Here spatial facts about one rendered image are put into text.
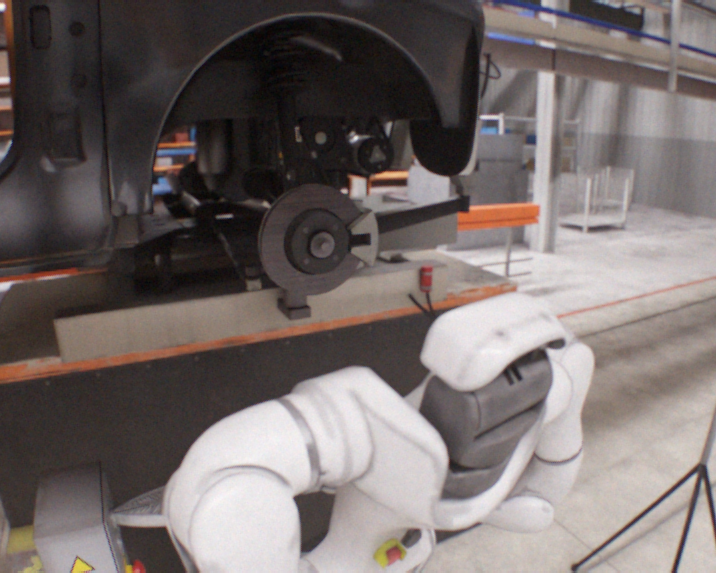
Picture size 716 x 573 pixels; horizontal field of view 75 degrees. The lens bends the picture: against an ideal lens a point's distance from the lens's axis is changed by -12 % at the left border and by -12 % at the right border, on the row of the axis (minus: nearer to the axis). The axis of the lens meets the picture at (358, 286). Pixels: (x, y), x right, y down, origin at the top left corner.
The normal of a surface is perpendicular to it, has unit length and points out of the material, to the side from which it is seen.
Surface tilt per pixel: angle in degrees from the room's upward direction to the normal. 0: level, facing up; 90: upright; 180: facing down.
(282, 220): 90
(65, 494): 0
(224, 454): 30
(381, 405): 14
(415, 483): 98
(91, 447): 90
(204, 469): 38
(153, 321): 90
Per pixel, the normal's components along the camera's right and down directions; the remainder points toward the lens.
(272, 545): 0.61, 0.01
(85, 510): 0.00, -0.96
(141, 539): 0.44, 0.26
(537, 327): 0.33, -0.69
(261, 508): 0.57, -0.27
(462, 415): -0.68, 0.26
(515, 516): -0.41, 0.42
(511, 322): 0.18, -0.83
